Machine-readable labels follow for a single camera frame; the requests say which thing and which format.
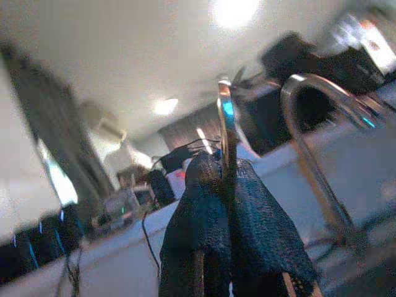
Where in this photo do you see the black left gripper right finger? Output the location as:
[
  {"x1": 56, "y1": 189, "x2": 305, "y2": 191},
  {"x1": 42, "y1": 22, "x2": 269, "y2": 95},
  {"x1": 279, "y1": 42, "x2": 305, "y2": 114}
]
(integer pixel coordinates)
[{"x1": 228, "y1": 157, "x2": 321, "y2": 297}]

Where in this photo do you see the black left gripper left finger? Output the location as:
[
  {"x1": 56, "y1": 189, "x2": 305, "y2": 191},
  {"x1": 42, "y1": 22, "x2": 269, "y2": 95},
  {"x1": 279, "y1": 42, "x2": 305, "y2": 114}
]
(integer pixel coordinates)
[{"x1": 158, "y1": 153, "x2": 233, "y2": 297}]

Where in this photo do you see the steel utensil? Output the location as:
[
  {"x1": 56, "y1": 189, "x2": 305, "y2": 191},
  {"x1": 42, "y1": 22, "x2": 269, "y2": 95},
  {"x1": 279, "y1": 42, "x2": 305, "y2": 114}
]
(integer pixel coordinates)
[{"x1": 216, "y1": 79, "x2": 241, "y2": 192}]

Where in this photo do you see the white box red light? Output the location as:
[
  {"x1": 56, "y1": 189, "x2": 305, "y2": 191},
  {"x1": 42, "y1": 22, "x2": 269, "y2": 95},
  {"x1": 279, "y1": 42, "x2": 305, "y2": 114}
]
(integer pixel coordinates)
[{"x1": 168, "y1": 169, "x2": 190, "y2": 202}]

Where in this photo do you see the steel gooseneck faucet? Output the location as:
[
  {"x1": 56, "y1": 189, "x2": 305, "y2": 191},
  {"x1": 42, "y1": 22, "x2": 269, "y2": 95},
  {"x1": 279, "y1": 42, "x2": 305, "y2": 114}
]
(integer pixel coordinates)
[{"x1": 280, "y1": 73, "x2": 390, "y2": 245}]

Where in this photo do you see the black appliance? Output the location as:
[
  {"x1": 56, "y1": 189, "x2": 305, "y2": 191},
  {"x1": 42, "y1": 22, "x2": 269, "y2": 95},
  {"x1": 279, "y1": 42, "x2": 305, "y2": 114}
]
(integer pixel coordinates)
[{"x1": 261, "y1": 32, "x2": 386, "y2": 97}]

